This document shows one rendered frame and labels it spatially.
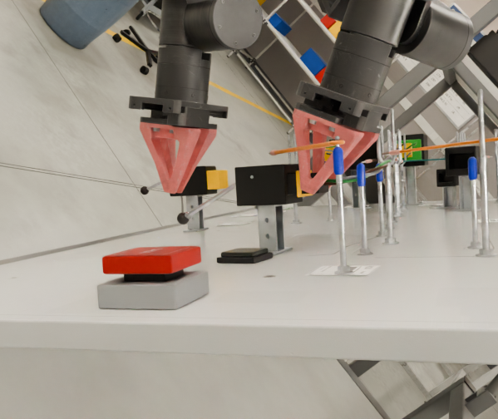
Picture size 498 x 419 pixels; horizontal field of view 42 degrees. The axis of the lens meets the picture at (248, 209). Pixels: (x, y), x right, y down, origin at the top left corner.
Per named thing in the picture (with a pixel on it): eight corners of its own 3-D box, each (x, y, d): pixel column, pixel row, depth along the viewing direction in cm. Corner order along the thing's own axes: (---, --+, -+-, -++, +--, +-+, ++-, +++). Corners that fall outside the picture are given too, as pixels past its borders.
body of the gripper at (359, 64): (385, 126, 67) (411, 56, 65) (356, 122, 58) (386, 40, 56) (328, 105, 69) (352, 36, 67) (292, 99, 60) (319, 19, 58)
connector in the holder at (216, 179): (216, 189, 102) (215, 170, 102) (229, 188, 102) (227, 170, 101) (207, 189, 98) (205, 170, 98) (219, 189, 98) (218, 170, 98)
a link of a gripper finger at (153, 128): (219, 194, 74) (227, 111, 73) (184, 198, 68) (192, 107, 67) (170, 187, 77) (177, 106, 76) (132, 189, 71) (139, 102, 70)
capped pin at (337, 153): (333, 272, 52) (327, 136, 51) (352, 271, 52) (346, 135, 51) (334, 275, 51) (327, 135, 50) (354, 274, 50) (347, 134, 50)
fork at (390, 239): (378, 244, 69) (372, 109, 68) (383, 242, 71) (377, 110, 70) (397, 244, 68) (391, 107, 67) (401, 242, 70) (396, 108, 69)
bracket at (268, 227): (272, 248, 70) (269, 203, 70) (292, 249, 69) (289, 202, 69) (252, 254, 66) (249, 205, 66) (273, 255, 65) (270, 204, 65)
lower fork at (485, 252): (498, 257, 55) (491, 87, 54) (475, 258, 56) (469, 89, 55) (496, 253, 57) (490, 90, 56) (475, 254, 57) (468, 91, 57)
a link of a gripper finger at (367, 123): (355, 201, 68) (388, 114, 65) (332, 206, 61) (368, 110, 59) (298, 177, 70) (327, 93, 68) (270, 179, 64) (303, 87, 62)
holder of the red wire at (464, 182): (495, 205, 118) (492, 145, 117) (478, 211, 106) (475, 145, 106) (465, 206, 120) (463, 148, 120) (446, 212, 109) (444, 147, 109)
